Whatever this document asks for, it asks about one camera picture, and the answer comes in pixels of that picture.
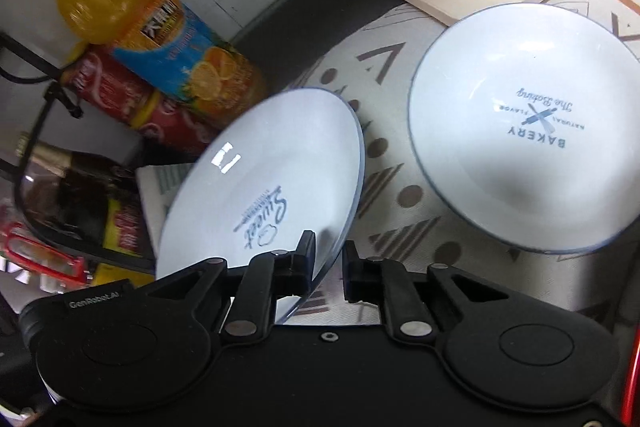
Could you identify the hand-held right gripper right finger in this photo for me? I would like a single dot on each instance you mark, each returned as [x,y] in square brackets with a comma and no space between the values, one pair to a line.
[352,272]

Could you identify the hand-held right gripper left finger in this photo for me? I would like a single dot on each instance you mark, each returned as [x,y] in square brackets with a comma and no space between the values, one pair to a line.
[305,259]

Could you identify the white deep plate script print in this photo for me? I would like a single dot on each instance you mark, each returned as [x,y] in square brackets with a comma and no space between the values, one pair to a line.
[280,157]

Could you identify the white deep plate crossed-utensils print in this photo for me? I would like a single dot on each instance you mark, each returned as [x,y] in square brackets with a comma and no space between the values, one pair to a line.
[525,72]

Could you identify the patterned fringed table cloth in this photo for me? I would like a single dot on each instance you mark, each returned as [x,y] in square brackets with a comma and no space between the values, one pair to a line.
[390,167]

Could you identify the red drink can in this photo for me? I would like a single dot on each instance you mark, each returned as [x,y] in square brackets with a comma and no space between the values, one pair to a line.
[175,127]
[107,87]

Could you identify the black metal kitchen rack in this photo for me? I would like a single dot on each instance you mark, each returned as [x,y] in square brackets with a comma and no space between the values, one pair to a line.
[25,197]

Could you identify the orange juice bottle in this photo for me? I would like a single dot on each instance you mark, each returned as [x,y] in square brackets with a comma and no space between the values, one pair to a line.
[125,7]

